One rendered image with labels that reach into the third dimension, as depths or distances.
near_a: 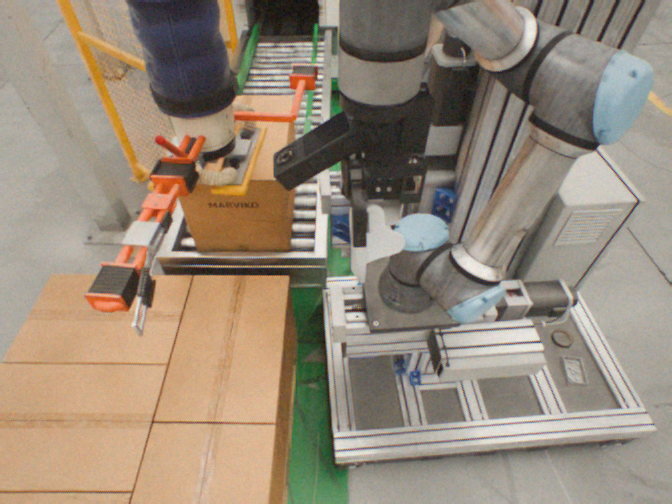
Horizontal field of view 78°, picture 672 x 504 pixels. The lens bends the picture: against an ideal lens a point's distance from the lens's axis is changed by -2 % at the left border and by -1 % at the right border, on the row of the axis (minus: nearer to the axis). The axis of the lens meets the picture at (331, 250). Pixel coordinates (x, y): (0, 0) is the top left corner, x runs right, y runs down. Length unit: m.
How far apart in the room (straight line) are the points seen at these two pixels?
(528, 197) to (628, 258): 2.31
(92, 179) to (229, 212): 1.19
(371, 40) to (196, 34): 0.80
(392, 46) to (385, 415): 1.60
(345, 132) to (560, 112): 0.41
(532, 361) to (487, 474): 0.96
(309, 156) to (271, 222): 1.27
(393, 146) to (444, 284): 0.48
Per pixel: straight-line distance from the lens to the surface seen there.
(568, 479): 2.19
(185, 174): 1.12
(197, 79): 1.16
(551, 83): 0.75
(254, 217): 1.68
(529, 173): 0.77
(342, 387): 1.83
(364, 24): 0.36
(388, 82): 0.37
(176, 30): 1.12
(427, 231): 0.92
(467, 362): 1.13
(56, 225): 3.22
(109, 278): 0.93
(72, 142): 2.58
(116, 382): 1.67
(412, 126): 0.43
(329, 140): 0.43
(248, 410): 1.49
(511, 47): 0.74
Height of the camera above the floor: 1.92
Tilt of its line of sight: 49 degrees down
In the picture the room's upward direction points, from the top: straight up
